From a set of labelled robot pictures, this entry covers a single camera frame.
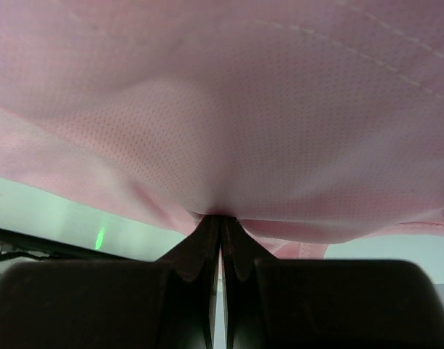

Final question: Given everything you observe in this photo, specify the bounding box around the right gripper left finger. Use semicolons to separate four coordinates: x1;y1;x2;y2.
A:
0;217;220;348

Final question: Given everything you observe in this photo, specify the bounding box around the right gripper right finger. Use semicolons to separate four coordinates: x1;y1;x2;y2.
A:
220;217;444;348

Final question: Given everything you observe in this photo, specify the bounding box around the pink t shirt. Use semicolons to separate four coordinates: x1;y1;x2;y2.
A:
0;1;444;258

